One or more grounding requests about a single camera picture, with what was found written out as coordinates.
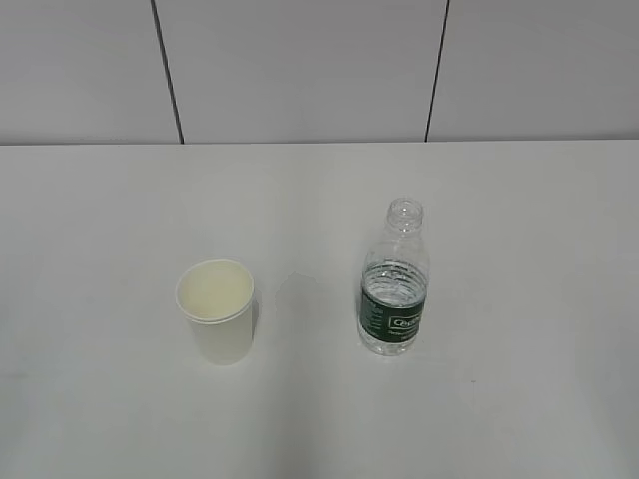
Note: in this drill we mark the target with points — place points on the clear green-label water bottle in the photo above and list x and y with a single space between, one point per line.
394 281

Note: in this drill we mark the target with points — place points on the white paper cup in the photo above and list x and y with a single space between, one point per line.
217 299

